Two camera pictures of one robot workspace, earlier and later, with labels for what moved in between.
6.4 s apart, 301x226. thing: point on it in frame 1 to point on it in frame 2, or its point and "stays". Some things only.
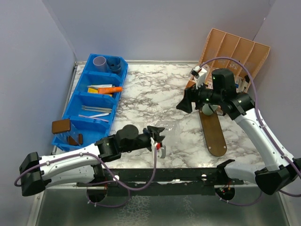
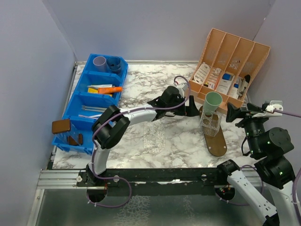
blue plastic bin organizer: x=91 y=107 stays
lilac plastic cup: x=100 y=64 stays
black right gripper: x=191 y=94 to x=233 y=112
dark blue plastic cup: x=114 y=63 stays
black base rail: x=161 y=182 stays
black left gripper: x=154 y=131 to x=190 y=110
